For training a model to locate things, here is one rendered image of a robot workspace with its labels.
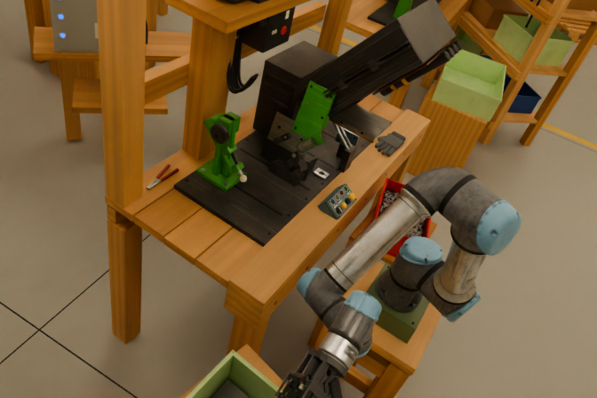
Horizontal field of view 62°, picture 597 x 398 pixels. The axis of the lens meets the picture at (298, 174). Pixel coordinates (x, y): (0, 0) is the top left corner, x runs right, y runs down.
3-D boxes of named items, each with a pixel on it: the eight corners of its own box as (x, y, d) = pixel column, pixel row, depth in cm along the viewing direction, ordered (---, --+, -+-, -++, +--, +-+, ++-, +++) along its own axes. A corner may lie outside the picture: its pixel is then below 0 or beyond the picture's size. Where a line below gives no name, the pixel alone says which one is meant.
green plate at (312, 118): (324, 139, 200) (344, 92, 191) (315, 143, 193) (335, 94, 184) (300, 126, 204) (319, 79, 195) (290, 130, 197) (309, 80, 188)
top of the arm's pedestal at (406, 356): (442, 308, 178) (447, 302, 175) (411, 377, 155) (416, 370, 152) (364, 261, 187) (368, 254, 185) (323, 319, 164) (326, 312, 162)
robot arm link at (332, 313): (347, 309, 122) (347, 291, 113) (378, 346, 116) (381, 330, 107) (322, 330, 119) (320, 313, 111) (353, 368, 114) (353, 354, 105)
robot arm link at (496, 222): (441, 272, 157) (480, 165, 113) (479, 308, 149) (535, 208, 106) (413, 295, 153) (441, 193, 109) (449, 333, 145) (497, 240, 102)
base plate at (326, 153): (391, 125, 251) (392, 122, 250) (264, 248, 173) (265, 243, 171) (321, 89, 264) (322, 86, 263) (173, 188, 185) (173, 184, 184)
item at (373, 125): (388, 128, 207) (391, 122, 205) (372, 144, 196) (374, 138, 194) (310, 87, 219) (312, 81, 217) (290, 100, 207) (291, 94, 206)
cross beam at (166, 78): (322, 20, 256) (327, 3, 251) (125, 114, 163) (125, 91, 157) (314, 17, 258) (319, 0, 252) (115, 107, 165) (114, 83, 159)
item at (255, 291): (420, 142, 270) (431, 120, 260) (257, 331, 162) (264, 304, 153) (397, 131, 274) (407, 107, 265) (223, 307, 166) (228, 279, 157)
